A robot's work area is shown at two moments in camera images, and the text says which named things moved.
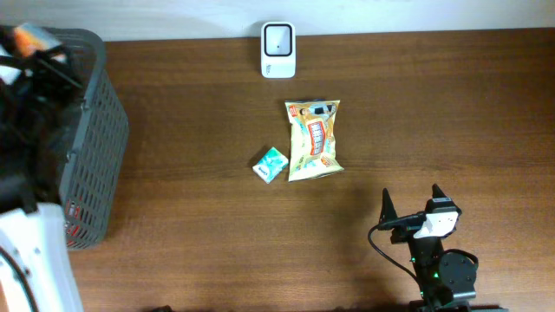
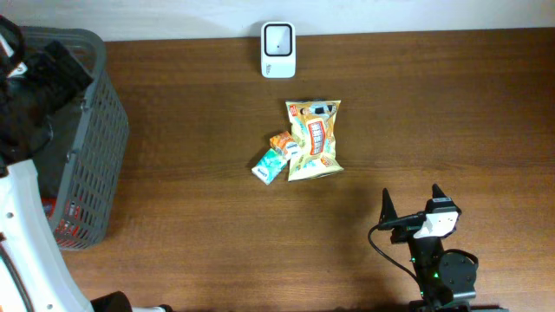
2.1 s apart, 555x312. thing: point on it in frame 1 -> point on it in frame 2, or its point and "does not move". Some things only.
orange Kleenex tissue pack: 29,38 -> 284,143
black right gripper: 408,222 does not move
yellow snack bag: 313,138 does not move
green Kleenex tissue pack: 270,165 does not move
